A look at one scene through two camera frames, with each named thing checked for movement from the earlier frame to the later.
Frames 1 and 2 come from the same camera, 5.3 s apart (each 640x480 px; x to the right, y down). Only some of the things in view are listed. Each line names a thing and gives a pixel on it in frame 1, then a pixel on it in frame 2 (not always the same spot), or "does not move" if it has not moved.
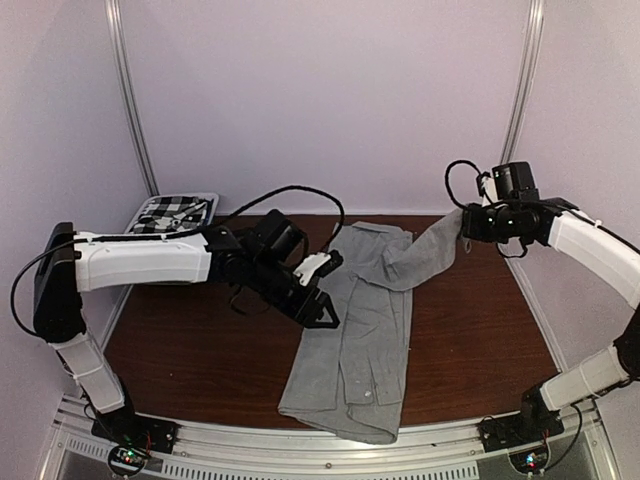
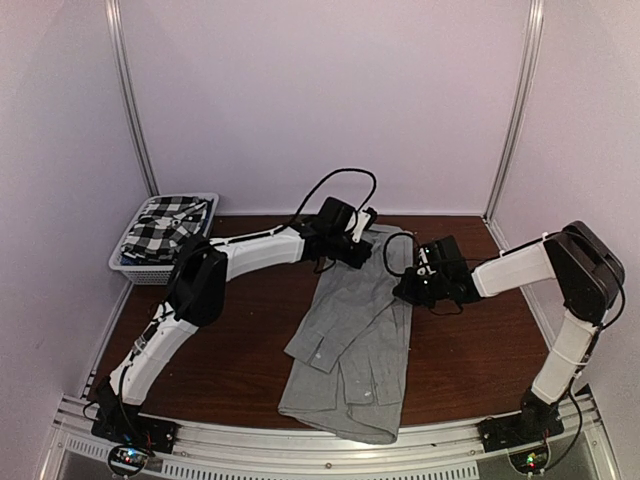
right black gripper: (471, 227) -> (406, 291)
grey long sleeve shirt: (352, 374) does not move
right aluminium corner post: (526, 82) does not move
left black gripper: (316, 302) -> (363, 254)
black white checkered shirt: (171, 213) does not move
